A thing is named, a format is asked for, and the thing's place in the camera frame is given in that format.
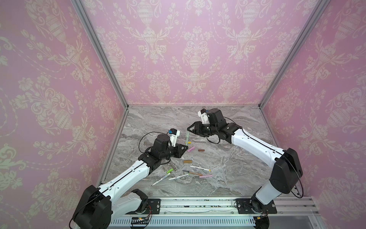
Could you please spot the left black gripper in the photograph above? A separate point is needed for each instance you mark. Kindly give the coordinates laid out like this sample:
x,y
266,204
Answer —
x,y
179,152

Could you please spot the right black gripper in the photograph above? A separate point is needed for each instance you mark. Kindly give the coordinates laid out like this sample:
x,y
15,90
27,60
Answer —
x,y
202,129

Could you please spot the white yellow marker pen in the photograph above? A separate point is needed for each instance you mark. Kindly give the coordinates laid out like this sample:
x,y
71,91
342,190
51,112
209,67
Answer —
x,y
200,168

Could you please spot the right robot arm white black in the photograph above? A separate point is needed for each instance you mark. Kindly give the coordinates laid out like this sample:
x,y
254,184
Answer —
x,y
285,164

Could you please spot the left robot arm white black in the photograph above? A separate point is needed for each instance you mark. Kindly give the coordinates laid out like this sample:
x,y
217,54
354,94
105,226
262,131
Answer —
x,y
99,206

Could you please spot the brown fountain pen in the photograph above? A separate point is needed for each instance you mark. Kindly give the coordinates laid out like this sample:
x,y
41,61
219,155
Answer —
x,y
193,173

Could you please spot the white green marker pen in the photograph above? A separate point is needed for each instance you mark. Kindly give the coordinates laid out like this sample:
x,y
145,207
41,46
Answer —
x,y
177,177

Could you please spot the pink fountain pen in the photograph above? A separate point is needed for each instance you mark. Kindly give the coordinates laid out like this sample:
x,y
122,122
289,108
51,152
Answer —
x,y
206,176

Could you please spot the white marker bright green cap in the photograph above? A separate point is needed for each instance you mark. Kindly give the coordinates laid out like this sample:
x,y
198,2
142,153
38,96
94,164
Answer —
x,y
164,177

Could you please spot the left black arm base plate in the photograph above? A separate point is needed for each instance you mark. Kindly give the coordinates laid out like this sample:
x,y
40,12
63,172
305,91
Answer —
x,y
153,205

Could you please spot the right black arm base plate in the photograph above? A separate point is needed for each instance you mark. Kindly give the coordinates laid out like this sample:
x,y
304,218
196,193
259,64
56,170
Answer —
x,y
248,206

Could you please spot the white vented cable duct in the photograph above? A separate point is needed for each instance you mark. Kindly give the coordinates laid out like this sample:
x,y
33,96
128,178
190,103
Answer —
x,y
205,222

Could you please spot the aluminium front rail frame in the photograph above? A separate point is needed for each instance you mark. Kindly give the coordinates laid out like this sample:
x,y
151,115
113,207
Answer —
x,y
292,213

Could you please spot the left aluminium corner post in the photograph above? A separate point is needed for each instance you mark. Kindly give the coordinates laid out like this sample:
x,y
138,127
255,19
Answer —
x,y
91,32

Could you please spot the aluminium corner post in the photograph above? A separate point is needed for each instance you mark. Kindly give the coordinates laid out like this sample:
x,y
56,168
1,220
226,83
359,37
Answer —
x,y
91,32
299,42

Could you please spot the right aluminium corner post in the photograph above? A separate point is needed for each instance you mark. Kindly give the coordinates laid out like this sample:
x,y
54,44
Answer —
x,y
299,42

